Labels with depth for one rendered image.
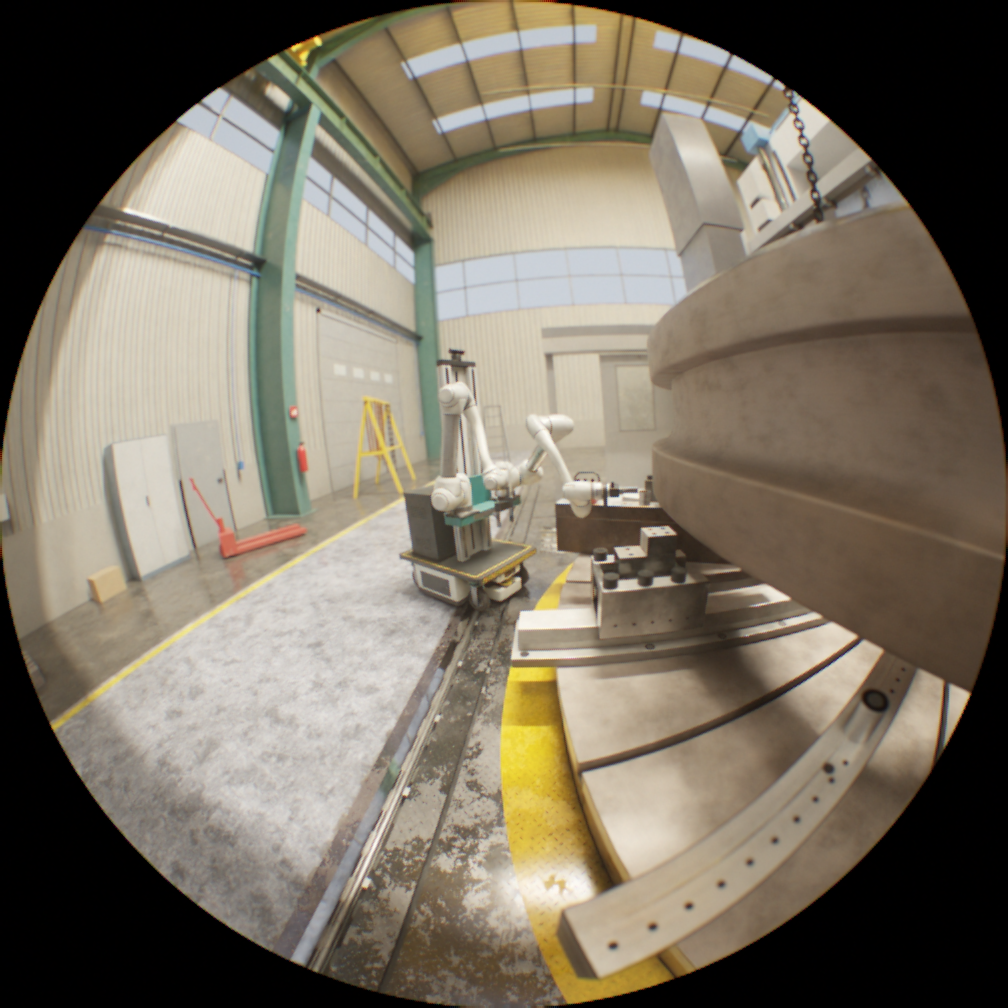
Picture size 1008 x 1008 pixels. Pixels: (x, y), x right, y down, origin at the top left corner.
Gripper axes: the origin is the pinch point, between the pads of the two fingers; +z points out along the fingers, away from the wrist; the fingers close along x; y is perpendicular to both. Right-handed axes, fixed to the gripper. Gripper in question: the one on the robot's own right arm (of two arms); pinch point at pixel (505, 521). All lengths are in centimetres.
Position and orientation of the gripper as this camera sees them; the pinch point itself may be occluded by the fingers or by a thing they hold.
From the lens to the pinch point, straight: 225.3
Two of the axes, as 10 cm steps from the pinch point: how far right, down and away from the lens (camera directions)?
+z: 0.9, 9.7, 2.3
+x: -6.2, 2.3, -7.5
